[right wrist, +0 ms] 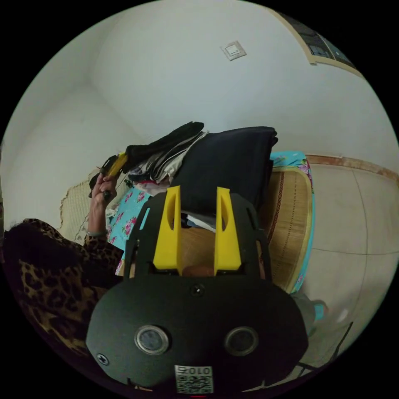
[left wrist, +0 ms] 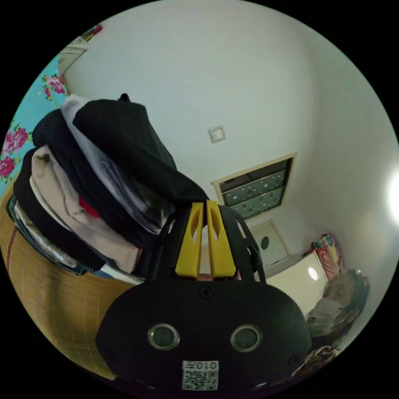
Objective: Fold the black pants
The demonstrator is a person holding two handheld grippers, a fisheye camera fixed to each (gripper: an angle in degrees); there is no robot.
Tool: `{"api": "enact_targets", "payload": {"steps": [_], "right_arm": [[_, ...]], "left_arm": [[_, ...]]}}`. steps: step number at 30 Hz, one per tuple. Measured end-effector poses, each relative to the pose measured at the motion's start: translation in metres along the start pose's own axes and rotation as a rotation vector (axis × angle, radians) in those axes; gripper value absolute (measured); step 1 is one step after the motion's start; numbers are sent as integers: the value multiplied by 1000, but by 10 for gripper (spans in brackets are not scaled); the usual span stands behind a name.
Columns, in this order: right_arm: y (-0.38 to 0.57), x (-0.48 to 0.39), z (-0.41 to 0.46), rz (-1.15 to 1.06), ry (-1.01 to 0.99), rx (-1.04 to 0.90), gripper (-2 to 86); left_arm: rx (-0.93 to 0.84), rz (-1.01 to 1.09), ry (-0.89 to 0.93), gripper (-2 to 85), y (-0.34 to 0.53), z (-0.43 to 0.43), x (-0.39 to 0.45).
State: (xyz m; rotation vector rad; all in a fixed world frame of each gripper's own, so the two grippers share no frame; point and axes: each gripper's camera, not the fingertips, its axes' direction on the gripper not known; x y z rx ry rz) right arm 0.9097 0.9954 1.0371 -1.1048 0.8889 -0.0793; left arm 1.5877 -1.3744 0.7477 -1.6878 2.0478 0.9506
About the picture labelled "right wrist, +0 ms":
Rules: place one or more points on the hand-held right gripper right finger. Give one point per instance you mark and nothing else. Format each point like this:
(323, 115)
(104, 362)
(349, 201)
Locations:
(228, 240)

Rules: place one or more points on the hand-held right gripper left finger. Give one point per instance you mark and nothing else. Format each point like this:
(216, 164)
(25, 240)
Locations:
(166, 237)

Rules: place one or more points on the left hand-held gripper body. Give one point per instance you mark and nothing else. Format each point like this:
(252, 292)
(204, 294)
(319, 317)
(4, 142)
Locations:
(107, 164)

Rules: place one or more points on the black pants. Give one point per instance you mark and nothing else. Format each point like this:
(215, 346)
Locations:
(168, 140)

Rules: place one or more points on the person's left forearm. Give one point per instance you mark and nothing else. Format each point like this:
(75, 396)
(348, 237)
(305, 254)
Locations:
(97, 219)

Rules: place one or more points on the person's left hand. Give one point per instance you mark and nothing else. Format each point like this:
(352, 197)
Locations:
(101, 191)

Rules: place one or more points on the person's right hand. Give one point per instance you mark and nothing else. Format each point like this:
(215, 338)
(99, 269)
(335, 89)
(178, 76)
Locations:
(197, 270)

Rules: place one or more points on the cream lace cloth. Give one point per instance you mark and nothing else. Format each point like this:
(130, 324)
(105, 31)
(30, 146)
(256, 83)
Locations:
(74, 205)

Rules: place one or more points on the pile of clothes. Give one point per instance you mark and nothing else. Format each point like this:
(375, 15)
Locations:
(227, 165)

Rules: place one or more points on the person's body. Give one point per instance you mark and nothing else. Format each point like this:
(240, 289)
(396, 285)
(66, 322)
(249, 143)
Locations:
(46, 274)

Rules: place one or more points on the white wall switch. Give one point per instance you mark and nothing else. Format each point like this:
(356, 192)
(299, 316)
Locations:
(233, 50)

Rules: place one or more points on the window with beige frame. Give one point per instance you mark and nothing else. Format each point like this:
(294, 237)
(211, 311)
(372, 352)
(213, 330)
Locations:
(315, 40)

